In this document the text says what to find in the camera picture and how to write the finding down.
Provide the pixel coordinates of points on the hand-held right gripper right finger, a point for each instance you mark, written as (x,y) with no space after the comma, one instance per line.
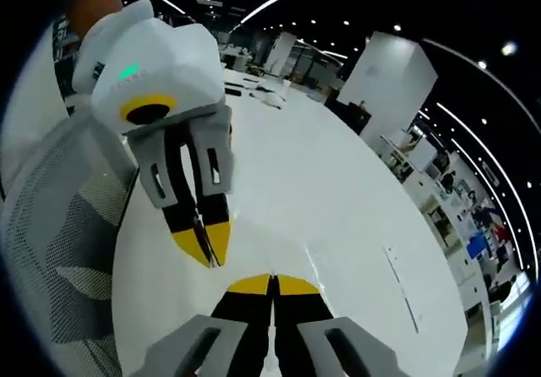
(304,322)

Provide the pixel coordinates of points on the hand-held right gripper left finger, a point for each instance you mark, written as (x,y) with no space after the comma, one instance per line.
(236,322)

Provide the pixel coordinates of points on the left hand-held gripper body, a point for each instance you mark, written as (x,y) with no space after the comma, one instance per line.
(160,56)

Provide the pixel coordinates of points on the clear plastic resealable bag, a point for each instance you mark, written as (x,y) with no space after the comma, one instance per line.
(400,286)
(291,263)

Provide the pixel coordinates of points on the white square column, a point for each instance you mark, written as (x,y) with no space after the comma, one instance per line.
(389,81)
(281,53)

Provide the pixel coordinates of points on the white mesh office chair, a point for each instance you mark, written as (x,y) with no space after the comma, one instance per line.
(63,233)

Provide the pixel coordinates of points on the long white office desk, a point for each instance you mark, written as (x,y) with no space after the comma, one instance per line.
(439,208)

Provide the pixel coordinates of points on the blue box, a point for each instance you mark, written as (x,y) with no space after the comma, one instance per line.
(476,246)

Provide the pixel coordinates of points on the curved ceiling strip light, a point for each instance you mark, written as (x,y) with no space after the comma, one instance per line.
(507,182)

